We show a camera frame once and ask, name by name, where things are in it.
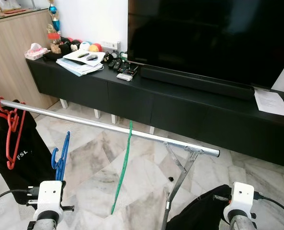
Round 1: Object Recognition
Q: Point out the black shirt green logo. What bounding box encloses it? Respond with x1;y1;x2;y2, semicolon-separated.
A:
166;184;232;230

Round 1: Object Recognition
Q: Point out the blue plastic hanger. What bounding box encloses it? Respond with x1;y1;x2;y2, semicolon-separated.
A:
51;131;71;182

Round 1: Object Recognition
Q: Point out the green plastic hanger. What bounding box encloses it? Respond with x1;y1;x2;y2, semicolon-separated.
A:
110;120;133;215

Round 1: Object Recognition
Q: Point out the red plastic hanger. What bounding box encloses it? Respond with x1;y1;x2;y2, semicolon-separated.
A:
0;96;27;171

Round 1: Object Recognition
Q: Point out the white paper sheet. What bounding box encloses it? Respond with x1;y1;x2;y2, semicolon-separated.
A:
254;88;284;118

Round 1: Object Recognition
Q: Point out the black soundbar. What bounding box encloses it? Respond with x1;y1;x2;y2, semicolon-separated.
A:
140;65;256;100

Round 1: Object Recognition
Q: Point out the black TV console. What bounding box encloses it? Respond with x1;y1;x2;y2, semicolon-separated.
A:
26;52;284;168

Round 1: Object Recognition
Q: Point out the black television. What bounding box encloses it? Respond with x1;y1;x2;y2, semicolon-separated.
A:
127;0;284;89

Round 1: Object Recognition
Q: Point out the silver metal clothes rack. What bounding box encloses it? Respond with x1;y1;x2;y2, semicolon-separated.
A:
0;96;221;230

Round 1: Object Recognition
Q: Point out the stack of papers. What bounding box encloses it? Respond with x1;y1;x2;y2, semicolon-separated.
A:
56;49;106;77

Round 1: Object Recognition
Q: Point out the black plush toy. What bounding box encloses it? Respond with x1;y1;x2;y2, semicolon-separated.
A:
69;41;81;52

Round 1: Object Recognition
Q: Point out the jar with red lid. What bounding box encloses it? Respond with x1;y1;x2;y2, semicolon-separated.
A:
48;33;62;54

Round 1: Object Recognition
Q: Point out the blue gold trophy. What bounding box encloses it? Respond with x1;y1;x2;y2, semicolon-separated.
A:
47;0;62;46

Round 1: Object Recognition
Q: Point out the black shirt red collar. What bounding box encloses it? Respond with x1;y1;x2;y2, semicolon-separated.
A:
0;101;56;204

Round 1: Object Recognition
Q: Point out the pink tissue box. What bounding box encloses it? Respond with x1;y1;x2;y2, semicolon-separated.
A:
24;43;49;60

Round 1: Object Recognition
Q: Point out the light wooden cabinet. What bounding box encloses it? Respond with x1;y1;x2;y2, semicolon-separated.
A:
0;7;61;110

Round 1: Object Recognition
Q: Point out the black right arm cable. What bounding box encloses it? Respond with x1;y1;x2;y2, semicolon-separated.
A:
254;192;284;230

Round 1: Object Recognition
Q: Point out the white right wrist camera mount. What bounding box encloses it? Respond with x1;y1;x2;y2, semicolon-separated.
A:
227;181;256;223

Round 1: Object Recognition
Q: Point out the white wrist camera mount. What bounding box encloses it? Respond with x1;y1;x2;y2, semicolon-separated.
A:
38;180;66;223
227;181;256;223

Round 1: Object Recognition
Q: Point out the white wall socket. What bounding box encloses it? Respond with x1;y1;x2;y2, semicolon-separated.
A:
101;41;120;51

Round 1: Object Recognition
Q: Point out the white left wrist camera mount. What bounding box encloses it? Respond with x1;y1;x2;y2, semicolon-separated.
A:
38;180;66;223

